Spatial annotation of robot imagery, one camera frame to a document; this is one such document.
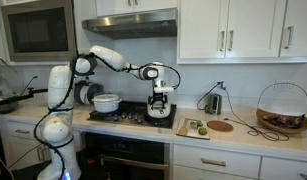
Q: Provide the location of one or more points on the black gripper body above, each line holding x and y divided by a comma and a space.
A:
158, 96

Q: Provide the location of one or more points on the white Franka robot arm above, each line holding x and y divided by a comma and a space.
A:
61, 90

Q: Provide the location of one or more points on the black gas cooktop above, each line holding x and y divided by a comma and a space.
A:
133, 116

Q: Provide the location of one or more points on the wooden spatula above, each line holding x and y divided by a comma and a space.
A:
183, 130

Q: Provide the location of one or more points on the small metal cup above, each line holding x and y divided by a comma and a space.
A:
193, 125

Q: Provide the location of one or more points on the green vegetable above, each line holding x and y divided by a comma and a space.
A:
200, 123
202, 131

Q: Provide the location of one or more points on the white cutting board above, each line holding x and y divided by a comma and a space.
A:
196, 134

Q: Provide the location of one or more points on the white lidded Dutch oven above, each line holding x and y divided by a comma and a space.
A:
106, 104

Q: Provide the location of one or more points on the silver toaster appliance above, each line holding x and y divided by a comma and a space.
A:
213, 105

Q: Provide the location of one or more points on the round wooden trivet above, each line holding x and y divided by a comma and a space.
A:
219, 126

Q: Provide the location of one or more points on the black built-in oven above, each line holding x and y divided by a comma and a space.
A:
126, 156

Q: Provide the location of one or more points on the stainless range hood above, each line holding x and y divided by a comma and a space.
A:
129, 25

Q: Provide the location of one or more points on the white drawer base cabinet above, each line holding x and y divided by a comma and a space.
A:
233, 163

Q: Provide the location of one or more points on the white cabinet above hood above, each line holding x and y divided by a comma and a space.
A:
136, 6

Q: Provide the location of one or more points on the wide white upper cabinet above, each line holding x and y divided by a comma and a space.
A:
246, 30

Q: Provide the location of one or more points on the dark brown dried food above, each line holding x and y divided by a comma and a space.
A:
286, 120

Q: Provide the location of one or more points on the built-in stainless microwave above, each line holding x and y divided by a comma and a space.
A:
39, 31

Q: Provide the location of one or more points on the grey countertop appliance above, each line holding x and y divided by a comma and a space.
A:
4, 100

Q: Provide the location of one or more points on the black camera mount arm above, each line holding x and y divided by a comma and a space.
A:
19, 96

